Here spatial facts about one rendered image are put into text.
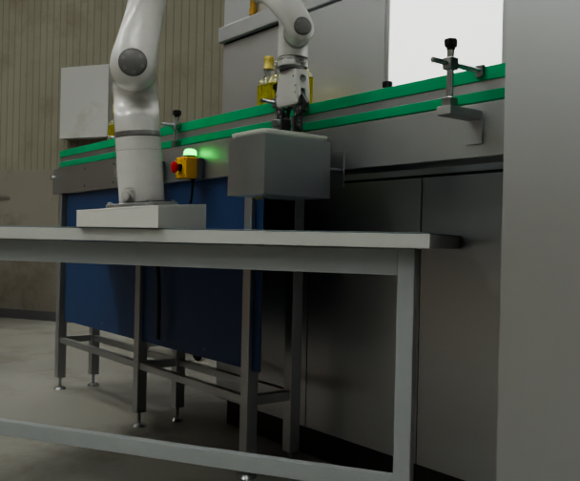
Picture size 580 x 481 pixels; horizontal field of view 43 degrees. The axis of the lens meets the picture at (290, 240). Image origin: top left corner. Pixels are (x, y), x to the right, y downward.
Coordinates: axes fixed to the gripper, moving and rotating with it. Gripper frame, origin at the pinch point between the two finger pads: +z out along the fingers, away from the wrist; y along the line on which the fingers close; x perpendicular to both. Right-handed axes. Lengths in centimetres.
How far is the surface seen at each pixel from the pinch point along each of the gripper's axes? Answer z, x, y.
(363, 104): -5.9, -14.3, -13.8
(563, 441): 66, 2, -88
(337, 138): 2.9, -12.0, -5.5
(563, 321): 45, 3, -87
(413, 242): 32, 4, -51
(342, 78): -19.7, -29.5, 13.5
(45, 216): 15, -85, 472
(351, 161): 9.8, -12.1, -11.7
